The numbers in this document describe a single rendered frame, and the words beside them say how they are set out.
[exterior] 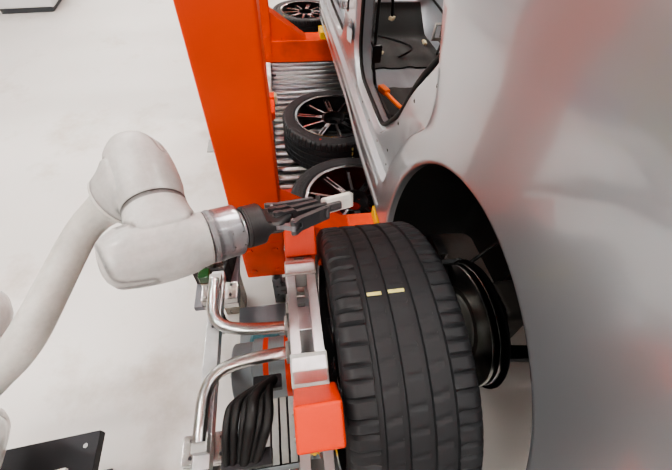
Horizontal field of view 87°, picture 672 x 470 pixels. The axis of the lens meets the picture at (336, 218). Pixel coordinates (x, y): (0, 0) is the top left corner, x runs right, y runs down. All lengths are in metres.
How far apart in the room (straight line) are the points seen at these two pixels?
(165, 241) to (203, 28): 0.48
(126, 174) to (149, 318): 1.55
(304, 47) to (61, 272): 2.49
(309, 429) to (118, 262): 0.37
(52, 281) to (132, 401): 1.28
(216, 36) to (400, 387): 0.77
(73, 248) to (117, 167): 0.17
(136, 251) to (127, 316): 1.64
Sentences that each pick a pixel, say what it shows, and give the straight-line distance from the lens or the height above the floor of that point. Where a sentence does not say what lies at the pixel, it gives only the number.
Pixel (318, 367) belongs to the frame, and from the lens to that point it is 0.66.
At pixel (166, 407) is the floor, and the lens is 1.92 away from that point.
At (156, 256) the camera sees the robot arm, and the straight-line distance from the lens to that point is 0.57.
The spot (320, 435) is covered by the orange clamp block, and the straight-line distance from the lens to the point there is 0.62.
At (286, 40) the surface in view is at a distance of 2.94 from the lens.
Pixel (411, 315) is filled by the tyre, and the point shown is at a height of 1.17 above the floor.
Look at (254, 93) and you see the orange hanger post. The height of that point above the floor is 1.31.
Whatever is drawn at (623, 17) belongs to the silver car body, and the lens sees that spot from 0.49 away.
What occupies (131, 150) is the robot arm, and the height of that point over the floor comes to 1.38.
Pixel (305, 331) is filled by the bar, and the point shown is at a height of 1.08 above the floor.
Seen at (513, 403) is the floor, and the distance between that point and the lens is 2.01.
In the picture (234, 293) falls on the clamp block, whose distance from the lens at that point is 0.94.
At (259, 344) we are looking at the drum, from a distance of 0.92.
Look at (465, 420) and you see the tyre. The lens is 0.71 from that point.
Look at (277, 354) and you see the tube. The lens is 0.79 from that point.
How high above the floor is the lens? 1.75
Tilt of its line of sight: 48 degrees down
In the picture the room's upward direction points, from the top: 3 degrees clockwise
